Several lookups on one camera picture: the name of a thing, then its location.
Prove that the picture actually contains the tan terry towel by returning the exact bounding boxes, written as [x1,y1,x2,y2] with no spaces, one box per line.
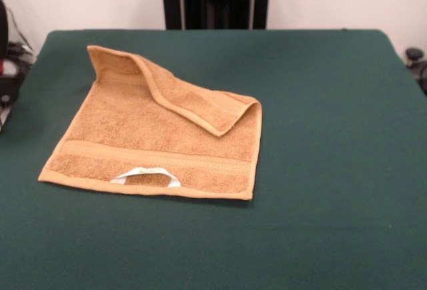
[37,45,264,201]

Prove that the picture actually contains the dark wheeled stand base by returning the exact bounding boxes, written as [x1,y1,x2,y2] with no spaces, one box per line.
[405,47,427,96]

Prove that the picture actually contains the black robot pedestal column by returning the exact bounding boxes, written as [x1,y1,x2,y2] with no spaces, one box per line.
[155,0,278,31]

